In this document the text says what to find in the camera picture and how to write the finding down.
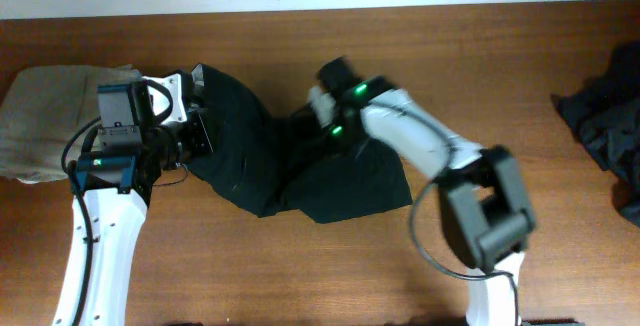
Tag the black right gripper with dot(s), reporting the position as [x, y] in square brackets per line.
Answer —
[304, 116]

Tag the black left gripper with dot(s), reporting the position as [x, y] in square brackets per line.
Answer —
[201, 133]

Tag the black shorts with patterned waistband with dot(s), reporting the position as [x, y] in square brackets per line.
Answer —
[249, 165]

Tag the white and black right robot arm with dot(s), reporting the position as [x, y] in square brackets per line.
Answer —
[485, 211]

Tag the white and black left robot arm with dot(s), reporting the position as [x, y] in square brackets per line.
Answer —
[146, 127]

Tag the dark clothes pile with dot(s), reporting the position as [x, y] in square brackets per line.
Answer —
[604, 118]

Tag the folded beige shorts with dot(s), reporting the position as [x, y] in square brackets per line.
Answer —
[44, 107]

